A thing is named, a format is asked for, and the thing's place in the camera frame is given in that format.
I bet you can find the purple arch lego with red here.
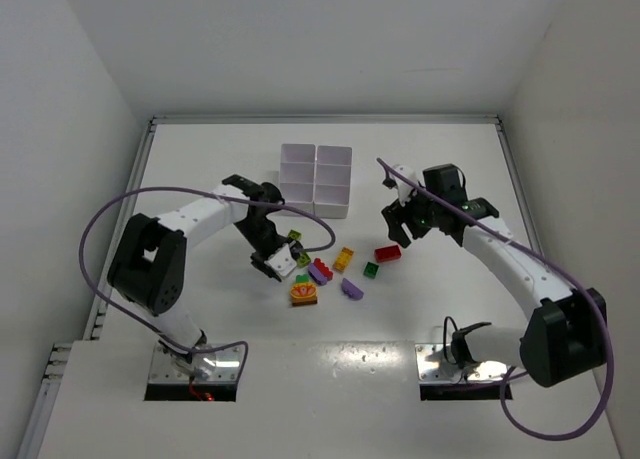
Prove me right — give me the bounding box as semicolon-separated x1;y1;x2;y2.
308;258;333;286

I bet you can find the red rectangular lego brick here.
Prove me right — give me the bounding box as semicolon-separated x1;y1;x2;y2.
374;245;402;264

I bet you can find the orange printed round lego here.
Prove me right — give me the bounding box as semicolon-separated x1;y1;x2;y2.
289;282;317;303

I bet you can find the yellow lego brick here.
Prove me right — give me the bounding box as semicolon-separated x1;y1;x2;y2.
333;247;354;273

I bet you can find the dark green square lego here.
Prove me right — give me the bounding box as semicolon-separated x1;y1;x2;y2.
363;262;379;279

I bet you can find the lime green square lego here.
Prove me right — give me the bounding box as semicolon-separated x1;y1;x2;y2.
296;252;311;268

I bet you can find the brown lego plate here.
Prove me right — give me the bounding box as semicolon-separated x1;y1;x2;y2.
291;297;318;307

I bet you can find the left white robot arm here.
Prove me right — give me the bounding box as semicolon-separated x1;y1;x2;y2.
107;174;302;349

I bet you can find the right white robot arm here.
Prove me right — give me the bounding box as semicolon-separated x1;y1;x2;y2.
382;164;607;388

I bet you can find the white six-compartment container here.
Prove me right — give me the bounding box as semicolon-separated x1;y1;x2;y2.
279;143;353;219

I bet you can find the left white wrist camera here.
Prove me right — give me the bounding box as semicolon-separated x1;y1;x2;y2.
265;245;297;281

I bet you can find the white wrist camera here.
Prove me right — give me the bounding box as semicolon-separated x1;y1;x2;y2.
265;245;297;281
382;164;417;206

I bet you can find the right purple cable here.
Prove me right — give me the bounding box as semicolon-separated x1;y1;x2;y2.
375;157;616;440

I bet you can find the purple cable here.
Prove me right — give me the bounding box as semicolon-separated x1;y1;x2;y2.
79;186;337;380
375;157;616;440

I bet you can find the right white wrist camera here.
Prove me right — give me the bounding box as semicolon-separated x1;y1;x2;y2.
382;164;417;206

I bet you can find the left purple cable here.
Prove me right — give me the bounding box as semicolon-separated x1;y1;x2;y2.
79;186;337;380

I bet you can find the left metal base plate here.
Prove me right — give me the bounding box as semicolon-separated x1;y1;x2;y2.
148;344;244;386

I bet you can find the metal base plate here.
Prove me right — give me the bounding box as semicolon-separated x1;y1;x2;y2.
148;344;244;386
415;343;507;386

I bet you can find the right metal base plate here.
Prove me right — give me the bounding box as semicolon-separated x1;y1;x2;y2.
415;343;507;386

